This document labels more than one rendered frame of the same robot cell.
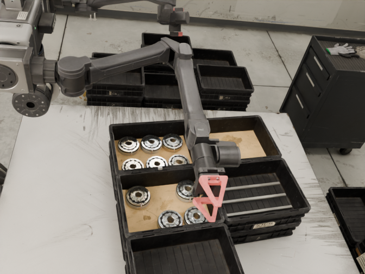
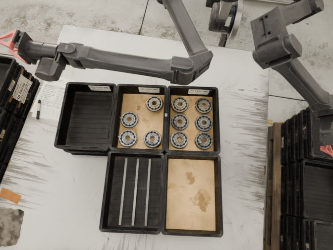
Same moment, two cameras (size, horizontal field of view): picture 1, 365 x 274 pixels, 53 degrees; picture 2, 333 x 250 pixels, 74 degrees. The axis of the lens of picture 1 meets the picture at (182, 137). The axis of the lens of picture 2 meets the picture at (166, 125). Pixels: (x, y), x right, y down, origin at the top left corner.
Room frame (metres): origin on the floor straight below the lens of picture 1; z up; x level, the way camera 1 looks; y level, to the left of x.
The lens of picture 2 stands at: (1.22, -0.33, 2.09)
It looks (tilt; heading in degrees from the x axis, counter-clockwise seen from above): 72 degrees down; 115
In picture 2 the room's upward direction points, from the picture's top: straight up
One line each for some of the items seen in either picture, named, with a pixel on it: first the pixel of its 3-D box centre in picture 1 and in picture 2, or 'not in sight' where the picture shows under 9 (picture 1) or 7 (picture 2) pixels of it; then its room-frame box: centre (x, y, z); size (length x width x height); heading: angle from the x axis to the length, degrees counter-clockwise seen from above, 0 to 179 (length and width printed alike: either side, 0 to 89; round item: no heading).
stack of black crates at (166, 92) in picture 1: (167, 103); (310, 191); (2.21, 0.17, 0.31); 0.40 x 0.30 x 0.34; 105
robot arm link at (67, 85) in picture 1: (68, 78); not in sight; (0.88, 0.39, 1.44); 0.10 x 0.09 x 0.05; 105
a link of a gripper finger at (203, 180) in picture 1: (213, 193); (12, 43); (0.54, -0.10, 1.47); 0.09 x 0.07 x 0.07; 16
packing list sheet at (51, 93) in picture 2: not in sight; (52, 96); (0.22, -0.06, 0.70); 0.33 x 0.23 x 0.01; 105
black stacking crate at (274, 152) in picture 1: (231, 145); (191, 192); (1.32, -0.25, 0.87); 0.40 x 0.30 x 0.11; 112
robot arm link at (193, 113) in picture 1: (189, 94); (128, 63); (0.92, 0.01, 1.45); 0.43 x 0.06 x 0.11; 15
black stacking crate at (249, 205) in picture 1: (253, 194); (135, 190); (1.05, -0.37, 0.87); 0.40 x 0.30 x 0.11; 112
